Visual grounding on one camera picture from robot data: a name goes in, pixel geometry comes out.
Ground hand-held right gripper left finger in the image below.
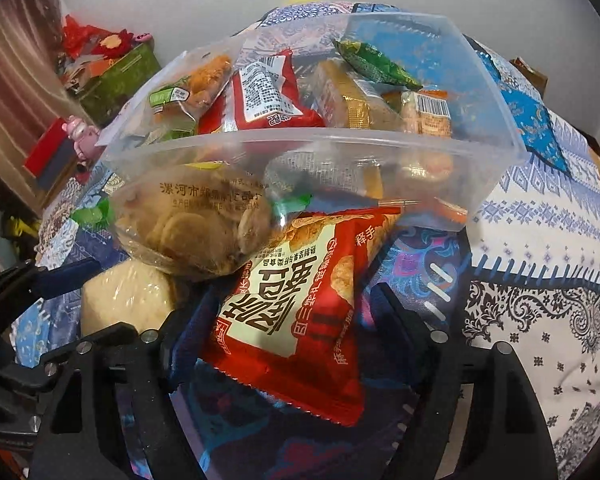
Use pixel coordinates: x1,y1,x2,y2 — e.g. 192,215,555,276
30,304,221,480

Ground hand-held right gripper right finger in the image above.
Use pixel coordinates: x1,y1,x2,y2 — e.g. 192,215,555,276
367,281,547,480

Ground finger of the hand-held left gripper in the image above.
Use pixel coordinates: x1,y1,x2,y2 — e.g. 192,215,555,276
0,257,102,307

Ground clear-wrapped square cracker stack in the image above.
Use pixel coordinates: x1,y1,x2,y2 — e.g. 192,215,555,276
80,257,181,341

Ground red snack packet cream label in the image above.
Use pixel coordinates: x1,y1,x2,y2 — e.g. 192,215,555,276
200,207,403,428

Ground clear bag of round crackers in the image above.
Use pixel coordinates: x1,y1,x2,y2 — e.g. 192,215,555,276
72,162,313,281

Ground clear plastic container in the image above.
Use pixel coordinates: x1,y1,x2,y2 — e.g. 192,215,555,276
96,10,528,233

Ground orange biscuit packet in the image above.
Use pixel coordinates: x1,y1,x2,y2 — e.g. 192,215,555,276
400,87,453,138

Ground orange snack packet green label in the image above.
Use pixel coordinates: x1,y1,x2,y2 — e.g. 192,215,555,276
147,55,233,133

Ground long golden wafer packet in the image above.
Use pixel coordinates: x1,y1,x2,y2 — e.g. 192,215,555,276
310,57,406,133

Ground red snack packet white label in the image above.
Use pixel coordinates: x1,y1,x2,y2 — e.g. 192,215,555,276
197,50,326,133

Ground grey box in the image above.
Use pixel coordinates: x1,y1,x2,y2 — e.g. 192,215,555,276
35,157,81,191

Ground red box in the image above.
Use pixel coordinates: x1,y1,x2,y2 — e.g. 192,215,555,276
24,119,76,173

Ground pink rabbit figure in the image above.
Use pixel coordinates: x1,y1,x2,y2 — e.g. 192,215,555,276
65,115,103,186

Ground green patterned box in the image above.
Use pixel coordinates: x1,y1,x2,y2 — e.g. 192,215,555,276
75,42,163,128

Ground striped brown curtain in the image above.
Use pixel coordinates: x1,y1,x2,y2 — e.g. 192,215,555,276
0,0,66,201

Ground cardboard box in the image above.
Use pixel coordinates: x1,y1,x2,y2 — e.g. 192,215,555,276
510,57,551,98

